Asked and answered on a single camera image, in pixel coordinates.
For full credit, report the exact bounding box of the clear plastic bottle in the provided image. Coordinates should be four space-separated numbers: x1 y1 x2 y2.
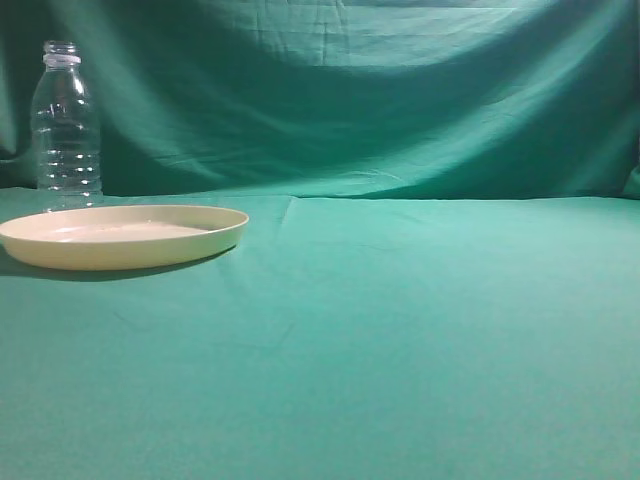
30 40 102 212

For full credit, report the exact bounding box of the green cloth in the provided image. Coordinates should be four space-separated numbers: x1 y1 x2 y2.
1 1 639 479

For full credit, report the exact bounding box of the cream plastic plate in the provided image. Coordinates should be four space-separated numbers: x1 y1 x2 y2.
1 205 249 271

